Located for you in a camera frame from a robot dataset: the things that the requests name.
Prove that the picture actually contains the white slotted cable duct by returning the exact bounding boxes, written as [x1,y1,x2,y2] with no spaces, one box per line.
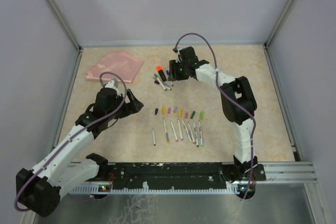
[70,183,247,195]

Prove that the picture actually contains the aluminium frame rail left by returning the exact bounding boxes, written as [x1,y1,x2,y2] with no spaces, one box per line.
[45,0,81,51]

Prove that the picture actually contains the orange white marker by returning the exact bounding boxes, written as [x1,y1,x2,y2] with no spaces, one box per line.
[163,119,170,144]

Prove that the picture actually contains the dark green capped marker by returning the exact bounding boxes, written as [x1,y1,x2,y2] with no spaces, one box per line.
[193,121,199,147]

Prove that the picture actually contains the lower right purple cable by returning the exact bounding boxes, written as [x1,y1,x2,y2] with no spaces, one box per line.
[241,155,260,200]

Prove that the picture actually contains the lavender marker pen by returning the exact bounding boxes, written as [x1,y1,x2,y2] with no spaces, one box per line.
[177,119,184,141]

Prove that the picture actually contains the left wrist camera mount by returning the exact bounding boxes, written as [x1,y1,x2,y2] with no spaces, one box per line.
[103,79,119,89]

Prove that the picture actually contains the aluminium frame rail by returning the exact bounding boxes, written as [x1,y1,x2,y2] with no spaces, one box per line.
[264,0,296,49]
[45,0,81,51]

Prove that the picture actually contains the aluminium frame rail right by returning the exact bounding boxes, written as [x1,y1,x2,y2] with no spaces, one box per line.
[264,0,296,49]

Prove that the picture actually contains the light green pen cap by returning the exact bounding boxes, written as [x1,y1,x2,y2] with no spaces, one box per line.
[199,111,204,120]

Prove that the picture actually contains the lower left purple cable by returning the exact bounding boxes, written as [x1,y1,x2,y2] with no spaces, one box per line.
[68,194,96,202]

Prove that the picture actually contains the blue capped marker pen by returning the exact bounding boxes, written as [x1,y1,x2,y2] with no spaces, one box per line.
[166,70,174,86]

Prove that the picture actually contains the green capped marker pen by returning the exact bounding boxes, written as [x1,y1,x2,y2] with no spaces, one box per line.
[154,74,167,91]

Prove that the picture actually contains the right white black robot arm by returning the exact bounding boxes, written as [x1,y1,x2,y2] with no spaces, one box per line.
[169,47,258,183]

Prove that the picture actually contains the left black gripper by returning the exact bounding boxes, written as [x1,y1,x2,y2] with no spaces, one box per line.
[106,89,143,121]

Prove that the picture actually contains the magenta capped marker pen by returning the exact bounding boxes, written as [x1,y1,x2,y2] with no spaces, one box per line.
[187,122,196,144]

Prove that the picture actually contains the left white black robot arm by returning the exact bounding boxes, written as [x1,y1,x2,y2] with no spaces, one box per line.
[14,87,144,217]

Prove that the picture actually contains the purple cable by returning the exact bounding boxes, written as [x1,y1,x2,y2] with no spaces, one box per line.
[68,194,96,202]
[174,33,257,172]
[241,155,260,200]
[14,72,128,211]

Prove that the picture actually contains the pink capped marker pen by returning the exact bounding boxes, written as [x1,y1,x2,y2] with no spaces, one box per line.
[170,120,179,142]

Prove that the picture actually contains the orange capped black highlighter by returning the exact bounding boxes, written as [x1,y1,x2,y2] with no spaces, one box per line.
[156,66,167,82]

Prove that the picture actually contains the pink plastic bag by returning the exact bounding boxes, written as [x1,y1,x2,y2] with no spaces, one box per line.
[86,50,144,83]

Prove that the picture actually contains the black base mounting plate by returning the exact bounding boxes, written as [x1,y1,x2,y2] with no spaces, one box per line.
[78,161,267,190]

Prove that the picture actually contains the light green capped marker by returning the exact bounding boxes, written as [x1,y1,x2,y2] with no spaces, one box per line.
[198,120,204,147]

